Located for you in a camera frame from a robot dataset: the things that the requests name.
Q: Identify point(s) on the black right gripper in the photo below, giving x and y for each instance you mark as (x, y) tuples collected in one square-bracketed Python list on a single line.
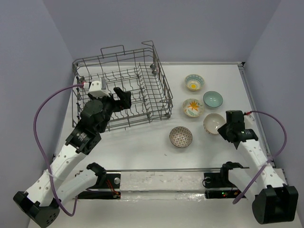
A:
[(222, 131)]

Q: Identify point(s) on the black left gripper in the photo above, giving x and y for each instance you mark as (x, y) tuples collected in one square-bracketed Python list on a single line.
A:
[(125, 97)]

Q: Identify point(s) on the orange flower bowl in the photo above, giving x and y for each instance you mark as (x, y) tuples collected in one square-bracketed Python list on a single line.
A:
[(193, 108)]

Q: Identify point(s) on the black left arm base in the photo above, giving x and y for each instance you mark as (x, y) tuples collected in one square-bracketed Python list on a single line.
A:
[(107, 187)]

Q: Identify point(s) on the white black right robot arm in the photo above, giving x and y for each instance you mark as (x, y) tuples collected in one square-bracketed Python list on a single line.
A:
[(272, 200)]

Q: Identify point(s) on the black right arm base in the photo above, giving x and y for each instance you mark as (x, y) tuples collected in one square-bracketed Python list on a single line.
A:
[(217, 188)]

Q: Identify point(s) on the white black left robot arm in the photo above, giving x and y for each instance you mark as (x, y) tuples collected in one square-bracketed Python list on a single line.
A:
[(44, 200)]

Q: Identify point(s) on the plain teal bowl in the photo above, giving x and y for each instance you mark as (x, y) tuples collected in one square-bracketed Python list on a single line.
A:
[(212, 99)]

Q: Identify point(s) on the brown patterned bowl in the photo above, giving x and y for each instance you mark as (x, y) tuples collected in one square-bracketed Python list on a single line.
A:
[(180, 137)]

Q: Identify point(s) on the teal yellow sun bowl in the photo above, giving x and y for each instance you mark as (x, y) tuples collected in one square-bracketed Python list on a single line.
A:
[(194, 82)]

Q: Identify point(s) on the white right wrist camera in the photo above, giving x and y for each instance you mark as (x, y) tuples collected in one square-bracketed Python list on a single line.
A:
[(249, 121)]

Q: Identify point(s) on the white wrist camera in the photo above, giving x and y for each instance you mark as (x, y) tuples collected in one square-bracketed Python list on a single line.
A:
[(249, 121), (98, 88)]

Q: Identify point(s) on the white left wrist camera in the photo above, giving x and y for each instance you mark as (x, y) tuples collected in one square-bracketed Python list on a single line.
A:
[(98, 88)]

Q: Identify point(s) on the grey wire dish rack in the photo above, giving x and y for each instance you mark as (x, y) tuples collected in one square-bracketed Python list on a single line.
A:
[(139, 71)]

